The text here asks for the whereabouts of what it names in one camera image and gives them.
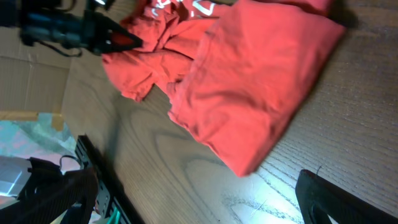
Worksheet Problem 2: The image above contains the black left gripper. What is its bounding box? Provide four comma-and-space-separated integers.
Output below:
19, 9, 143, 56

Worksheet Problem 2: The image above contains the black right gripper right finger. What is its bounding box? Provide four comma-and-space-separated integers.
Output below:
295, 169, 397, 224

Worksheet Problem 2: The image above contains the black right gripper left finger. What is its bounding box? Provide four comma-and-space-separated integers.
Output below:
1, 168, 98, 224

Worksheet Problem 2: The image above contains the orange red t-shirt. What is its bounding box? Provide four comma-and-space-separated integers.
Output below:
102, 0, 345, 177

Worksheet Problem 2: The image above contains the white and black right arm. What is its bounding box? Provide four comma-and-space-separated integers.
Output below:
1, 156, 397, 223

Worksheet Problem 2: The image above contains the brown cardboard box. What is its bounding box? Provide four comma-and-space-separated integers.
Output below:
1, 27, 71, 131

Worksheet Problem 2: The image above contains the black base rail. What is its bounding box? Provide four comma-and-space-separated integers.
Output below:
75, 135, 144, 224

